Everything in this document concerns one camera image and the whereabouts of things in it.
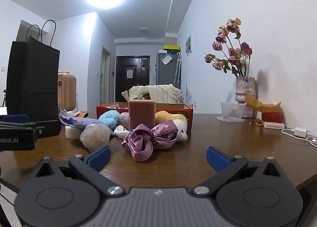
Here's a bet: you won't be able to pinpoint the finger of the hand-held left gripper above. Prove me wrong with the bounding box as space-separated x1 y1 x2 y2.
0 114 37 128
32 124 46 141

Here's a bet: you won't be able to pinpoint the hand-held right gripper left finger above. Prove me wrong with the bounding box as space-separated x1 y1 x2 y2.
35 146 125 196

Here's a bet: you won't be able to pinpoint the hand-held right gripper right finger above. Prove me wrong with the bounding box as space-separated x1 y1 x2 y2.
193 146 283 195

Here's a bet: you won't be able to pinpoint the translucent mesh bath pouf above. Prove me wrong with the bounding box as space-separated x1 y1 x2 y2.
80 123 111 152

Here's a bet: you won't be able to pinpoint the white roll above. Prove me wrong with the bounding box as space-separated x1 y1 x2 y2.
65 125 81 139

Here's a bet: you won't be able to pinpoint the purple cloth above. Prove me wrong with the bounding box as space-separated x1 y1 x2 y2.
59 111 106 128

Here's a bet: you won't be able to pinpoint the blue fuzzy plush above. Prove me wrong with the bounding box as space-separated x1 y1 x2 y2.
98 111 120 130

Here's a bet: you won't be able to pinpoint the pink cloth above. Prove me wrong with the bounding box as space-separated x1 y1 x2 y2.
121 122 179 162

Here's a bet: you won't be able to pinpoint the lilac fuzzy plush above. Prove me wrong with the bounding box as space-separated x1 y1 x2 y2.
119 113 130 127

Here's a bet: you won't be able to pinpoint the red cardboard box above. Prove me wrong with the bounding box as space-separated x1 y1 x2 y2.
96 102 194 131

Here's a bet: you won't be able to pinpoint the brown sponge block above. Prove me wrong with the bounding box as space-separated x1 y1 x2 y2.
128 100 156 130

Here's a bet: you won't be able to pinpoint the yellow white plush toy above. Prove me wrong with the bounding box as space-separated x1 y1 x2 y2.
155 111 189 142

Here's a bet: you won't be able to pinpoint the white sock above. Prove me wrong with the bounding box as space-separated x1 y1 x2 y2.
114 125 130 139

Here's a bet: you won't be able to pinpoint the black paper bag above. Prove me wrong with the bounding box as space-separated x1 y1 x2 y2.
6 20 61 138

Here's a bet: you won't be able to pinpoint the pink suitcase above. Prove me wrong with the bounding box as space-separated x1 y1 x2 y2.
58 71 77 111

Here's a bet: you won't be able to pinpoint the clear plastic cup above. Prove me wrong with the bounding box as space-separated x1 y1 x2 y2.
217 102 244 121

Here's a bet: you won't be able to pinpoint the white flat box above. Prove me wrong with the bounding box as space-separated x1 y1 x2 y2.
261 120 285 129

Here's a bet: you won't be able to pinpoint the red flat box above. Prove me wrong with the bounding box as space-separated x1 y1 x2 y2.
262 112 284 123

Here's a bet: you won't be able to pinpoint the pink white textured vase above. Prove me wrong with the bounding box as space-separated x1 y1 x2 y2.
235 76 256 118

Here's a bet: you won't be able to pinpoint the light interior door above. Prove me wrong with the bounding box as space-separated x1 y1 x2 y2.
100 46 111 105

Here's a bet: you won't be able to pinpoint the beige jacket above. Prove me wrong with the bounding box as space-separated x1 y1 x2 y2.
121 84 184 105

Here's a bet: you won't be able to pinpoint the white charger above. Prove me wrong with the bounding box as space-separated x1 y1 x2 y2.
293 127 310 138

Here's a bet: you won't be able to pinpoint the dark brown entrance door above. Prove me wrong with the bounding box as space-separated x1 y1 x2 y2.
116 56 150 105

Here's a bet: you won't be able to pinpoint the white folded umbrella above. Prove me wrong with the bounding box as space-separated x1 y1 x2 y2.
174 52 182 84

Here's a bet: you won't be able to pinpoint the grey fridge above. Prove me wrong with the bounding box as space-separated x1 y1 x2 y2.
156 52 181 86

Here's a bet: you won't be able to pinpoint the dried pink roses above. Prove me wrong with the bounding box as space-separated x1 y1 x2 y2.
204 17 253 77

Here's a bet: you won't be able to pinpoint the white charger cable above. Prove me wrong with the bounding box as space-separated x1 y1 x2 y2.
282 129 317 148

